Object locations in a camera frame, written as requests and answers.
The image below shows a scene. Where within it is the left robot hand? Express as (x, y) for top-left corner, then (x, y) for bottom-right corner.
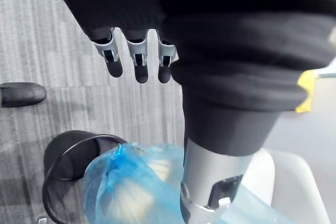
(44, 0), (336, 224)

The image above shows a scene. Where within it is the blue plastic rubbish bag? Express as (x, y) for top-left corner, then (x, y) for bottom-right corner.
(83, 142), (292, 224)

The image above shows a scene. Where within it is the black cable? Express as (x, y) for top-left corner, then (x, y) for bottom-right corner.
(41, 134), (127, 224)

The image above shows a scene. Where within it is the yellow table corner guard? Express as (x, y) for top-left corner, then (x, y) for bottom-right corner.
(294, 68), (320, 114)

